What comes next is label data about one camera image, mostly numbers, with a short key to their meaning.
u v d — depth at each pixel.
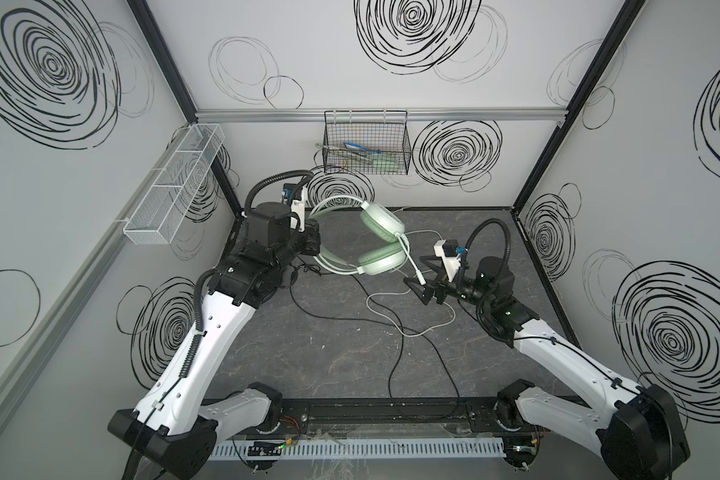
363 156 0.91
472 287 0.64
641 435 0.39
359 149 0.91
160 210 0.73
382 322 0.91
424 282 0.54
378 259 0.59
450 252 0.62
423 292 0.66
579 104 0.89
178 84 0.83
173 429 0.36
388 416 0.75
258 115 0.92
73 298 0.53
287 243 0.53
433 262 0.75
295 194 0.55
